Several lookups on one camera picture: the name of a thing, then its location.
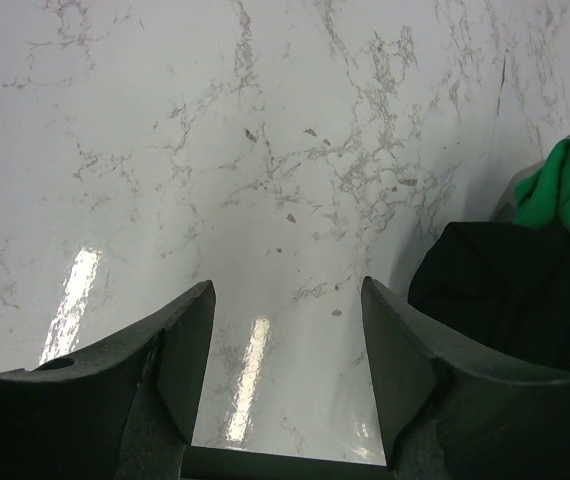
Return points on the clear plastic bin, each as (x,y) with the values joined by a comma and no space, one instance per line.
(505,210)

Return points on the black t shirt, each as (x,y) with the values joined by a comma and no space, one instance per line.
(502,285)

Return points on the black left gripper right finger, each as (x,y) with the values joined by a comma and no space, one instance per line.
(497,417)

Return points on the green t shirt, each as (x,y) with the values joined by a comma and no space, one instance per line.
(543,198)

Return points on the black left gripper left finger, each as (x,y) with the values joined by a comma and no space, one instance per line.
(122,408)

